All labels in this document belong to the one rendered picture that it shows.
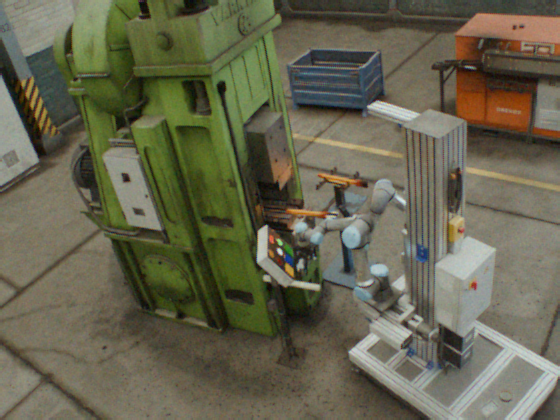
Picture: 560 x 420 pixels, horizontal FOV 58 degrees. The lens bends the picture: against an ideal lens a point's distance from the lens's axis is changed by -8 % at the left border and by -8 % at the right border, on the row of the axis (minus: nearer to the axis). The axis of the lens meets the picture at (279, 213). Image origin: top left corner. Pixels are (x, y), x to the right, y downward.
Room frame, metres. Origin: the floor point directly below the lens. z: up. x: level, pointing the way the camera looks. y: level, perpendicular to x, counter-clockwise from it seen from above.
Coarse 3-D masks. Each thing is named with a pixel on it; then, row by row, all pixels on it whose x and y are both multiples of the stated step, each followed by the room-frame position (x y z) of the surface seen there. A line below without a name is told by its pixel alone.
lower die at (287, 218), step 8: (280, 208) 3.45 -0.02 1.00; (288, 208) 3.44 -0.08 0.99; (296, 208) 3.43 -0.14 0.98; (272, 216) 3.38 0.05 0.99; (280, 216) 3.36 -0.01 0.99; (288, 216) 3.34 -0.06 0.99; (296, 216) 3.41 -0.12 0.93; (272, 224) 3.33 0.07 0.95; (280, 224) 3.30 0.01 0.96; (288, 224) 3.28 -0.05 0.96
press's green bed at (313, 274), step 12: (312, 264) 3.39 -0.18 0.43; (312, 276) 3.46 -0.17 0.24; (288, 288) 3.29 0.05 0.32; (300, 288) 3.24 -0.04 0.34; (324, 288) 3.52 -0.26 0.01; (288, 300) 3.31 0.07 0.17; (300, 300) 3.25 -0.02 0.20; (312, 300) 3.30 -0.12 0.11; (288, 312) 3.32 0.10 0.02; (300, 312) 3.26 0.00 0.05
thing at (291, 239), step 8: (264, 200) 3.73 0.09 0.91; (312, 208) 3.52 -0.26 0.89; (304, 216) 3.40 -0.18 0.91; (296, 224) 3.32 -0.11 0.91; (312, 224) 3.48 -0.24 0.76; (280, 232) 3.27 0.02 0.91; (288, 232) 3.24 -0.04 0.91; (288, 240) 3.24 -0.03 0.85; (296, 240) 3.23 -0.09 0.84; (312, 248) 3.42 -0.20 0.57; (296, 256) 3.21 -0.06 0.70; (304, 264) 3.28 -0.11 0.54; (296, 272) 3.23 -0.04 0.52; (304, 272) 3.25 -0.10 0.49
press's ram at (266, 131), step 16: (256, 112) 3.57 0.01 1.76; (272, 112) 3.51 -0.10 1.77; (256, 128) 3.31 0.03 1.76; (272, 128) 3.32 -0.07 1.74; (256, 144) 3.27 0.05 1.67; (272, 144) 3.29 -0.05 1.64; (288, 144) 3.47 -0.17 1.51; (256, 160) 3.28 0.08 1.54; (272, 160) 3.25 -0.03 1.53; (288, 160) 3.44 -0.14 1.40; (256, 176) 3.30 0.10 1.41; (272, 176) 3.23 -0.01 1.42
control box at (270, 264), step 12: (264, 228) 2.97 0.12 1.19; (264, 240) 2.84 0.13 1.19; (276, 240) 2.91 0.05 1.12; (264, 252) 2.72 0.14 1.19; (276, 252) 2.79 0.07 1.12; (264, 264) 2.66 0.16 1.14; (276, 264) 2.67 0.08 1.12; (288, 264) 2.77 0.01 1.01; (276, 276) 2.66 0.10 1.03; (288, 276) 2.65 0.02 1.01
